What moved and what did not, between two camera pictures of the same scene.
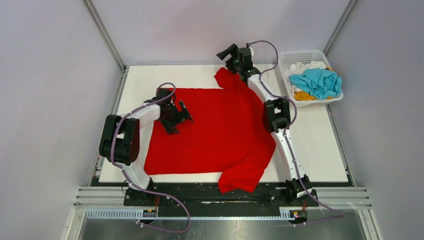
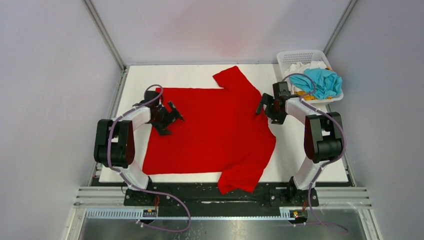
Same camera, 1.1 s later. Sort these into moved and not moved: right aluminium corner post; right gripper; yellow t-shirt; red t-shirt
Moved: right gripper
Not moved: red t-shirt; right aluminium corner post; yellow t-shirt
